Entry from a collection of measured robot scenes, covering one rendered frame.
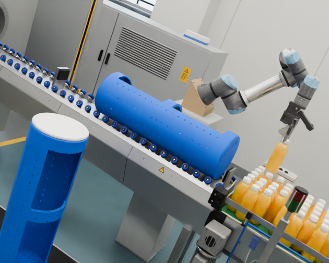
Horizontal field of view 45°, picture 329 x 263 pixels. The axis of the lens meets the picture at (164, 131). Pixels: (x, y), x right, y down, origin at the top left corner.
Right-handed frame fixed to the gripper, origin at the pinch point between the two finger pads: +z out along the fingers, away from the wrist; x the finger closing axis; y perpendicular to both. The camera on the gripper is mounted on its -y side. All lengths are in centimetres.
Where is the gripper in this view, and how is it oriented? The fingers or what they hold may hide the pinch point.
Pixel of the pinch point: (285, 140)
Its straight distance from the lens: 220.6
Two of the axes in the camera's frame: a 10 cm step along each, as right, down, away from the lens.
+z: -3.5, 8.8, 3.2
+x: -4.8, 1.3, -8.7
